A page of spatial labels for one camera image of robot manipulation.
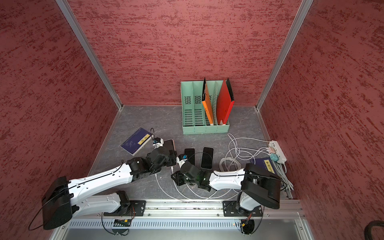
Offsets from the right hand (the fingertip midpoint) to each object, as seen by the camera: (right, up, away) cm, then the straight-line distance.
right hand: (173, 179), depth 79 cm
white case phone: (+20, +8, +14) cm, 26 cm away
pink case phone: (+9, +11, +13) cm, 19 cm away
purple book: (+56, +6, +10) cm, 58 cm away
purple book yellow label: (-28, +18, +19) cm, 38 cm away
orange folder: (+19, +41, +7) cm, 46 cm away
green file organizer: (+12, +33, +29) cm, 45 cm away
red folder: (+32, +43, +21) cm, 58 cm away
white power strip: (+66, +9, +10) cm, 67 cm away
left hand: (-1, +12, +1) cm, 12 cm away
